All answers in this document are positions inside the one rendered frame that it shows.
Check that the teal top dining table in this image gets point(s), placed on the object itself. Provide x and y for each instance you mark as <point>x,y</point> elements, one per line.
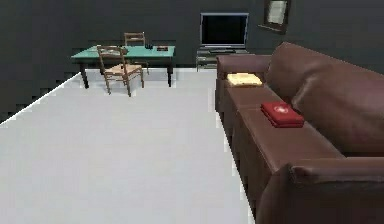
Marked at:
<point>146,53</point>

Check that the black television set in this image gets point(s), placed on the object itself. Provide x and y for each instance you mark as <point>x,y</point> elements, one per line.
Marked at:
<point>224,30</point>

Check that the red first-aid kit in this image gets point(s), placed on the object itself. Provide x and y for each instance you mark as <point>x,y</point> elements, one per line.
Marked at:
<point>282,114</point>

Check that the grey television stand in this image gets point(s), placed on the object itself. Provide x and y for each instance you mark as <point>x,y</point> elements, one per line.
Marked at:
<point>213,58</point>

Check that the yellow flat cushion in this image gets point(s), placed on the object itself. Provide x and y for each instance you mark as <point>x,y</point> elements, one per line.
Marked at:
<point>244,79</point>

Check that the small dark flat object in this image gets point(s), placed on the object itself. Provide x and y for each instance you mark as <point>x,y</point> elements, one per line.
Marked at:
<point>162,48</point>

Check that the small black object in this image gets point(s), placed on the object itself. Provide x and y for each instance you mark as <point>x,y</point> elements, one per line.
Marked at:
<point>148,46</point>

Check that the brown wooden chair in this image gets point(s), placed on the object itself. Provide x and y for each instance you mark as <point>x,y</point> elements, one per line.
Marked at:
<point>120,70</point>
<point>135,39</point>

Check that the brown leather sofa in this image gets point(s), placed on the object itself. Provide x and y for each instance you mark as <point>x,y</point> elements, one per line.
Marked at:
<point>300,146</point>

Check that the dark framed wall picture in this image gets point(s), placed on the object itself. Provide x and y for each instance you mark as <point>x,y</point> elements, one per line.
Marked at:
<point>276,15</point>

